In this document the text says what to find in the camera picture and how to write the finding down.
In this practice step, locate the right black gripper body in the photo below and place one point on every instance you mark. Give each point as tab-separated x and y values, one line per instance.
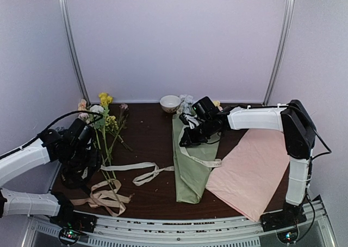
201	136

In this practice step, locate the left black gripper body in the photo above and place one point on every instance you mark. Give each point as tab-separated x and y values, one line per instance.
78	157

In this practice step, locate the green wrapping paper sheet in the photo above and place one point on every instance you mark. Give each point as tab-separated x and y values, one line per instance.
190	176

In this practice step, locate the blue fake flower stem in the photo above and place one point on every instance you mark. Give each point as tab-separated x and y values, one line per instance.
186	104

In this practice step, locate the beige printed ribbon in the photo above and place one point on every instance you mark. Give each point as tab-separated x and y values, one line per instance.
147	177

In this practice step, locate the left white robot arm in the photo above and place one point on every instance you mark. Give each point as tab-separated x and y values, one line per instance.
72	147

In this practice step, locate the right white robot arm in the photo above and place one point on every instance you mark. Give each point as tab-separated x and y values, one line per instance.
291	119

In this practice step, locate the bunch of fake flowers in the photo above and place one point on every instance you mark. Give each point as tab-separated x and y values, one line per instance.
107	126

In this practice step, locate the white patterned ceramic bowl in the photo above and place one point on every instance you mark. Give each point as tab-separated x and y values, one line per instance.
170	103

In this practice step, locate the tan plain ribbon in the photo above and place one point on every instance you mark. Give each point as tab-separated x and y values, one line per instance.
105	194

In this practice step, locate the pink wrapping paper sheet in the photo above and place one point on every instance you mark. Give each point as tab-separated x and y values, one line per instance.
251	173

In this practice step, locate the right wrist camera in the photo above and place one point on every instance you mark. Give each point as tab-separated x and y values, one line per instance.
189	120

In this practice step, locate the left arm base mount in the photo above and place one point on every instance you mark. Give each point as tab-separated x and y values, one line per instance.
75	228

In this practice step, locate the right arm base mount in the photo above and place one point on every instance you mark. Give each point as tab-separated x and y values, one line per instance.
285	225

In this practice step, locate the right aluminium frame post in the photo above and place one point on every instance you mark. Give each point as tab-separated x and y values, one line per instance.
286	24

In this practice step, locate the aluminium frame post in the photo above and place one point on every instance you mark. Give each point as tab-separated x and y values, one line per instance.
72	49
286	24

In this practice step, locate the left aluminium frame post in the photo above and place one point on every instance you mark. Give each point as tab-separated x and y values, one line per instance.
72	49

